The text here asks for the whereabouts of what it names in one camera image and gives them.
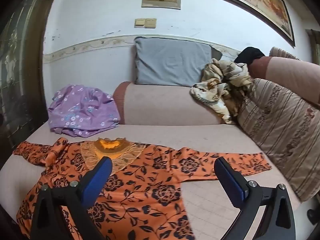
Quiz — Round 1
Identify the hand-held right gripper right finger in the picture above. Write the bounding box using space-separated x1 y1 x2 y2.
214 156 297 240

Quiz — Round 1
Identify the striped beige cushion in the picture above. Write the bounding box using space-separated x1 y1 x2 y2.
235 77 320 203
269 46 300 60

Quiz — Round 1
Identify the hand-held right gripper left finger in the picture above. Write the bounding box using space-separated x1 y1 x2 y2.
29 156 113 240

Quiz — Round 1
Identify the grey pillow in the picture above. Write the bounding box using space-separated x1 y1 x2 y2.
134 36 223 88

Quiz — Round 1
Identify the orange black floral dress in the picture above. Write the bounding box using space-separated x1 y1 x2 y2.
12 137 273 240

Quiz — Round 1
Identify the beige floral crumpled cloth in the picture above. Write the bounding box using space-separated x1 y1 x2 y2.
189 58 254 125

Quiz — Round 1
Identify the brown wooden frame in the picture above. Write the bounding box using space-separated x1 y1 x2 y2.
306 29 320 64

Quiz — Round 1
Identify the purple floral cloth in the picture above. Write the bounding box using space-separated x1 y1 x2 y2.
47 85 120 138

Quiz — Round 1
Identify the black cloth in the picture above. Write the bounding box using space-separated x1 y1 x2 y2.
234 47 266 64

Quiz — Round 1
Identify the dark wooden door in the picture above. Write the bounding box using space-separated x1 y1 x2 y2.
0 0 63 155

